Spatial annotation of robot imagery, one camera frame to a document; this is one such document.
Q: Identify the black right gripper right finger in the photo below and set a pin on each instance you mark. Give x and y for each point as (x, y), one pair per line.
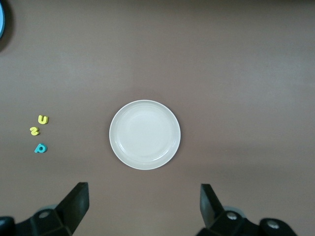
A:
(209, 209)

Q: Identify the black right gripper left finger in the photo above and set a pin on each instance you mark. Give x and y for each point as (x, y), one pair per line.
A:
(73, 209)

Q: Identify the teal letter p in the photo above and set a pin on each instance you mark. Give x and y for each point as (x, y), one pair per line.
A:
(36, 150)

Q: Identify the yellow letter s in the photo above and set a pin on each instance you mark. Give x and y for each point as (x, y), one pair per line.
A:
(34, 131)

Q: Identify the yellow letter u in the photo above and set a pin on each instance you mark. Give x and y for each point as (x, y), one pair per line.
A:
(43, 122)

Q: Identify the beige round plate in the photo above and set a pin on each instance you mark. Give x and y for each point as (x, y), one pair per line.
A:
(145, 134)

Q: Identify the blue round plate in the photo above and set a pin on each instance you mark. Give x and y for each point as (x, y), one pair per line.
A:
(1, 19)

